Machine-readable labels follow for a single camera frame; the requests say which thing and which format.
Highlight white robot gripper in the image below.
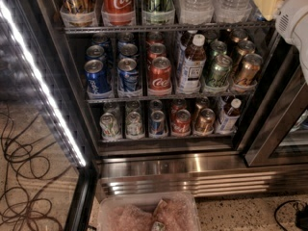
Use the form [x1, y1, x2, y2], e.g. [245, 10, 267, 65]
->
[251, 0, 308, 85]

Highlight blue silver redbull can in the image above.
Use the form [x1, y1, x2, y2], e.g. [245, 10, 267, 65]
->
[251, 0, 297, 22]

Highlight green can middle front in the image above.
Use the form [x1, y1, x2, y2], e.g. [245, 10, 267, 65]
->
[203, 54, 232, 93]

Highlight green can top shelf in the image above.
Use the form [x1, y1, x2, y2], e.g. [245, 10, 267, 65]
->
[142, 0, 175, 25]

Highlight small tea bottle bottom shelf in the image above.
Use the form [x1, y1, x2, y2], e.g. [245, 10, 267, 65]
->
[215, 98, 242, 134]

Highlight red coca-cola can middle shelf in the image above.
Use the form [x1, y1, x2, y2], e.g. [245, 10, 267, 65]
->
[148, 57, 172, 96]

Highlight red coca-cola can shelf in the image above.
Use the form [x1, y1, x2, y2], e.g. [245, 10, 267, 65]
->
[102, 0, 135, 26]
[148, 57, 172, 96]

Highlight closed right fridge door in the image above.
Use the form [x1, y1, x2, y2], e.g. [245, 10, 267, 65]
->
[244, 68, 308, 167]

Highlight gold can bottom shelf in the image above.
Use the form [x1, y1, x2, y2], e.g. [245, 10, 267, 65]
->
[194, 108, 216, 134]

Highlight gold can shelf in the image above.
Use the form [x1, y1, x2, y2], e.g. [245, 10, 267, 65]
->
[60, 0, 96, 27]
[194, 108, 216, 134]

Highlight red coca-cola can top shelf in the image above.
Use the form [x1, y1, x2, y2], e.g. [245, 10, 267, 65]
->
[102, 0, 135, 26]

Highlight red can bottom shelf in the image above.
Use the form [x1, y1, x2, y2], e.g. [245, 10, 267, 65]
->
[171, 109, 191, 136]

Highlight blue pepsi can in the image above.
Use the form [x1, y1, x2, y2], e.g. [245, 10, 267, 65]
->
[117, 58, 141, 97]
[84, 60, 112, 99]

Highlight blue can bottom shelf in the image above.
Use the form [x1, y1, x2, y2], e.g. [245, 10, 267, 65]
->
[149, 111, 166, 138]

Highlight white green can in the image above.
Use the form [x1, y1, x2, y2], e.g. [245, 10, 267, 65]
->
[125, 112, 144, 139]
[99, 113, 121, 141]

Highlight blue pepsi can front left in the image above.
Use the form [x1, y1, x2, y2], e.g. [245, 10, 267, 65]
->
[84, 60, 112, 99]

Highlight gold can top shelf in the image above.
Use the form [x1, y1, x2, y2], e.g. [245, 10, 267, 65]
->
[60, 0, 96, 27]

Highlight white green can bottom left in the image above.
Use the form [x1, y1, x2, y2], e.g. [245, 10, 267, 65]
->
[99, 113, 121, 141]

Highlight open glass fridge door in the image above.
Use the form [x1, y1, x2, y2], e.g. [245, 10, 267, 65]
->
[0, 0, 97, 231]

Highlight clear water bottle right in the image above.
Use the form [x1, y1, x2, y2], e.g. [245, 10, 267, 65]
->
[214, 0, 252, 23]

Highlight clear water bottle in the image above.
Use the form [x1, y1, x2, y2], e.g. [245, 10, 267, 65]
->
[214, 0, 252, 23]
[174, 0, 214, 25]

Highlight clear water bottle left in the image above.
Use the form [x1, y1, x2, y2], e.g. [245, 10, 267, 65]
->
[174, 0, 214, 25]

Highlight brown tea bottle white cap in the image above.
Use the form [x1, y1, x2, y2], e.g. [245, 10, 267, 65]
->
[178, 34, 206, 93]

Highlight clear plastic bin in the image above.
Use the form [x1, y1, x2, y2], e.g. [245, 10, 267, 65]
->
[97, 192, 201, 231]

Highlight middle wire shelf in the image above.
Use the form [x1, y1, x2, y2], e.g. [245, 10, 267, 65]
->
[86, 90, 254, 104]

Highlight wire shelf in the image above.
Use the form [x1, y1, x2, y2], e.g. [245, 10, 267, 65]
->
[86, 90, 254, 104]
[62, 21, 275, 35]

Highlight top wire shelf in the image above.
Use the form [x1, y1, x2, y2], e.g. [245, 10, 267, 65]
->
[62, 21, 275, 35]

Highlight black cable right floor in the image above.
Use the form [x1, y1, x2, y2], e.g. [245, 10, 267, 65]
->
[273, 199, 308, 231]

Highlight brown tangled cable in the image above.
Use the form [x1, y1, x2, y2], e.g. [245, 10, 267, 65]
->
[0, 103, 73, 231]

